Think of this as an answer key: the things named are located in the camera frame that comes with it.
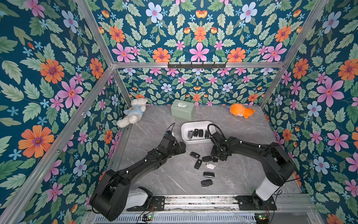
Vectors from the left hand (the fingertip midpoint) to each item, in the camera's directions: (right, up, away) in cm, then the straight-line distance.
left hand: (182, 145), depth 87 cm
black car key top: (+13, +6, +14) cm, 20 cm away
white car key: (+18, -13, -1) cm, 22 cm away
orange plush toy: (+43, +24, +21) cm, 54 cm away
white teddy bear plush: (-39, +21, +19) cm, 48 cm away
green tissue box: (-1, +24, +21) cm, 32 cm away
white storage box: (+3, +9, +16) cm, 19 cm away
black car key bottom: (+14, -20, -7) cm, 26 cm away
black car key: (+10, -12, 0) cm, 15 cm away
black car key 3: (+16, -17, -4) cm, 24 cm away
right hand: (+21, -8, +5) cm, 23 cm away
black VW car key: (+9, +7, +15) cm, 19 cm away
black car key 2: (+21, -9, +1) cm, 23 cm away
